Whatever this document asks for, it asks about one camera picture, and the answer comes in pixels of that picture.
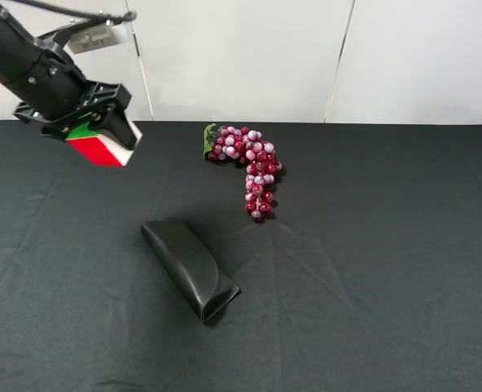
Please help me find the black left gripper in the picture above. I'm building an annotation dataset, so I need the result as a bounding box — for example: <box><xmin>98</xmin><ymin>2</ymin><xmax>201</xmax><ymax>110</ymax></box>
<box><xmin>8</xmin><ymin>38</ymin><xmax>137</xmax><ymax>150</ymax></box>

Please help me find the multicolour puzzle cube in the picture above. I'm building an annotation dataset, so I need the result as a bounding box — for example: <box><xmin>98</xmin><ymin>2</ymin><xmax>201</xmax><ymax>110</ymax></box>
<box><xmin>65</xmin><ymin>120</ymin><xmax>143</xmax><ymax>167</ymax></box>

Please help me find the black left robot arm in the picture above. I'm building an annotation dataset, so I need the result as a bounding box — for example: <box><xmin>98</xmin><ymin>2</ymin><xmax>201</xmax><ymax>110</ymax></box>
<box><xmin>0</xmin><ymin>1</ymin><xmax>140</xmax><ymax>150</ymax></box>

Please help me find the red artificial grape bunch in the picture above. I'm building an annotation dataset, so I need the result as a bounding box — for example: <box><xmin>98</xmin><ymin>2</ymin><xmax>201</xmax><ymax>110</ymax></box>
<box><xmin>203</xmin><ymin>123</ymin><xmax>283</xmax><ymax>224</ymax></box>

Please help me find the black glasses case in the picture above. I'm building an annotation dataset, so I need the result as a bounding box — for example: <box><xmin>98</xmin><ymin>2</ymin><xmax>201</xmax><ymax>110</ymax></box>
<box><xmin>141</xmin><ymin>220</ymin><xmax>241</xmax><ymax>323</ymax></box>

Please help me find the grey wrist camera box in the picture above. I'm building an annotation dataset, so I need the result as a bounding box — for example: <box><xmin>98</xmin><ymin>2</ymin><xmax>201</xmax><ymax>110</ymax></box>
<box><xmin>67</xmin><ymin>22</ymin><xmax>129</xmax><ymax>54</ymax></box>

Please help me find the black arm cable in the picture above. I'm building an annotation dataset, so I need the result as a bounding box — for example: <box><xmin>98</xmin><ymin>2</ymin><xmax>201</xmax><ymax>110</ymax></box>
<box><xmin>3</xmin><ymin>0</ymin><xmax>138</xmax><ymax>22</ymax></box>

